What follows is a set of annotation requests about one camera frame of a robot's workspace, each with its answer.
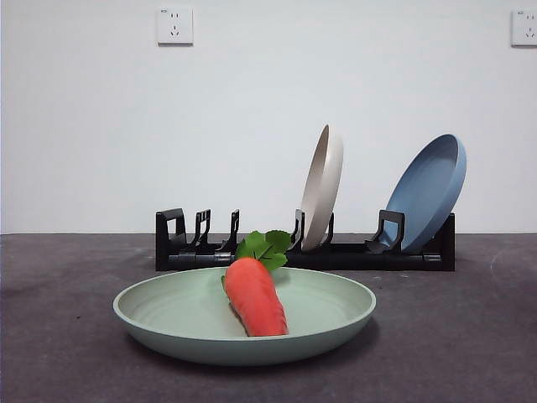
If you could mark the orange toy carrot green leaves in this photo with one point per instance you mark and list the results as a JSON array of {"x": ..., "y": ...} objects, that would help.
[{"x": 256, "y": 298}]

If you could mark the green plate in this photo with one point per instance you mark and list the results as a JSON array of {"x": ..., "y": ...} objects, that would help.
[{"x": 176, "y": 306}]

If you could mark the cream plate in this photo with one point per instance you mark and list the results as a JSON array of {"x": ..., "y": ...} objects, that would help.
[{"x": 325, "y": 184}]

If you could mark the black plate rack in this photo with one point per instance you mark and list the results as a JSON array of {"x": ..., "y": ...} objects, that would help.
[{"x": 356, "y": 260}]

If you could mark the blue plate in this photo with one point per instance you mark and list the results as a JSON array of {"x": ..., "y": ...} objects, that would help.
[{"x": 428, "y": 193}]

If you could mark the white wall socket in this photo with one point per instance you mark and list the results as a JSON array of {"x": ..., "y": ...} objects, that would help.
[
  {"x": 525, "y": 28},
  {"x": 175, "y": 26}
]

